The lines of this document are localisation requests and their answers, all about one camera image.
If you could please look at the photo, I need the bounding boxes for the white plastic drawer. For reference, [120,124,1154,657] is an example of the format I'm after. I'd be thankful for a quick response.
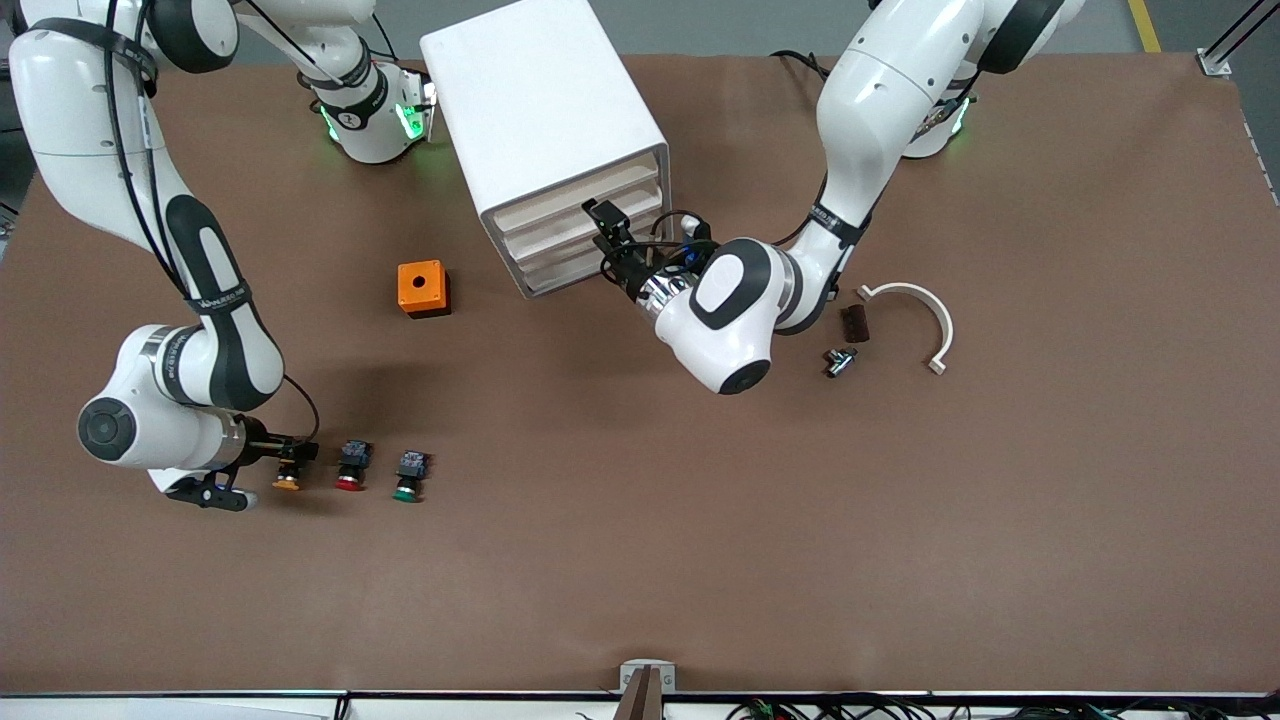
[484,148,665,239]
[513,215,621,281]
[503,185,665,263]
[520,250,626,297]

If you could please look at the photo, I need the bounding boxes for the red mushroom push button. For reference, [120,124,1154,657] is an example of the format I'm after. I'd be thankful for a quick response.
[334,440,374,493]

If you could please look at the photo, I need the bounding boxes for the green mushroom push button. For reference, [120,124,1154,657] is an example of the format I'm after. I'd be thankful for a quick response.
[391,451,432,504]

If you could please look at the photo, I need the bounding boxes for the white drawer cabinet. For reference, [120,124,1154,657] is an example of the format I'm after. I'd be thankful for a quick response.
[420,0,672,300]

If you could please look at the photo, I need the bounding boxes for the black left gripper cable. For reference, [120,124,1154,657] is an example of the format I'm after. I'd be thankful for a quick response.
[628,209,719,269]

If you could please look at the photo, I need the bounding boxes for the orange button enclosure box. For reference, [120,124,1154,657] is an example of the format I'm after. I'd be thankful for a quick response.
[397,260,452,320]

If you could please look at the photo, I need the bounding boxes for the black base cable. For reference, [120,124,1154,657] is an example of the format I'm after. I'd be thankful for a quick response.
[768,48,833,83]

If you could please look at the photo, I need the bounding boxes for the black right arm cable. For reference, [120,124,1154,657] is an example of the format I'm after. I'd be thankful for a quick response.
[98,0,323,443]

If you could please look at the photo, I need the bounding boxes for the white curved plastic bracket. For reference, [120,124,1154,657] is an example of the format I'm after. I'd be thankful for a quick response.
[856,282,955,377]

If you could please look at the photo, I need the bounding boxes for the metal table edge bracket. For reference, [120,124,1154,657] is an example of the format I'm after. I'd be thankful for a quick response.
[619,659,677,720]

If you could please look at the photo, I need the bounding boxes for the black cable bundle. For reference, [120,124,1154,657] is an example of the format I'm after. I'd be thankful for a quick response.
[725,696,1280,720]

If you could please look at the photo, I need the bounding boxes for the aluminium profile frame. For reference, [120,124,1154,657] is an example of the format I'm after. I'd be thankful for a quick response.
[1198,0,1280,78]

